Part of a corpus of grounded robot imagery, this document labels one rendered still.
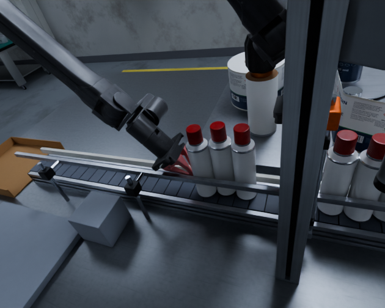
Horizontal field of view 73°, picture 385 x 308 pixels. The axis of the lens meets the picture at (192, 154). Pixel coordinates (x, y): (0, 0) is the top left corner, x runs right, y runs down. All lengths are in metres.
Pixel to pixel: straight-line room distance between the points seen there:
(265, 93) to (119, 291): 0.61
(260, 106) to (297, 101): 0.49
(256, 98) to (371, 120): 0.28
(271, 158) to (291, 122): 0.47
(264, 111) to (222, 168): 0.26
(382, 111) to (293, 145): 0.38
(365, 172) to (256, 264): 0.29
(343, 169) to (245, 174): 0.19
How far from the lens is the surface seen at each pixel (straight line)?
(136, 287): 0.66
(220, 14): 3.80
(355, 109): 0.69
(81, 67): 0.65
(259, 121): 0.81
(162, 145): 0.62
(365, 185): 0.57
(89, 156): 0.92
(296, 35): 0.26
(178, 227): 0.70
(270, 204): 0.66
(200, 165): 0.59
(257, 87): 0.75
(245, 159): 0.56
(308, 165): 0.34
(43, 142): 1.25
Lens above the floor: 1.40
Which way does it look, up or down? 40 degrees down
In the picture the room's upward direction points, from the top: 14 degrees counter-clockwise
